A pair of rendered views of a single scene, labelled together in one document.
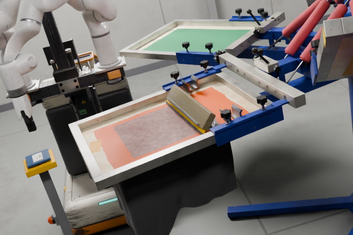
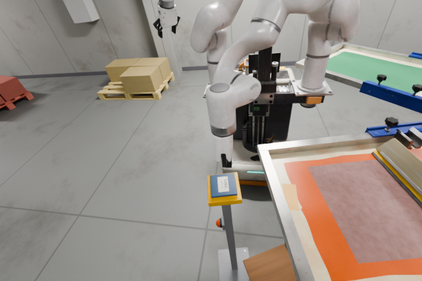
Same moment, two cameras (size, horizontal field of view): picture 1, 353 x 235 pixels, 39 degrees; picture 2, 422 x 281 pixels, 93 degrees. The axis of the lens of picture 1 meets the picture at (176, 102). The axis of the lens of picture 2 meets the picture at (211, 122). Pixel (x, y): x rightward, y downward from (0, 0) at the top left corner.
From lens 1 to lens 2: 155 cm
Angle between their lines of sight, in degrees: 21
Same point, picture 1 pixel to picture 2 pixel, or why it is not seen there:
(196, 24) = (365, 51)
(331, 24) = not seen: outside the picture
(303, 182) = not seen: hidden behind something
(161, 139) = (393, 234)
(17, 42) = (237, 54)
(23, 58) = (245, 85)
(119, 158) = (332, 248)
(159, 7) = (302, 26)
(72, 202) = not seen: hidden behind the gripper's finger
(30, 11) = (273, 8)
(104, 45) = (319, 68)
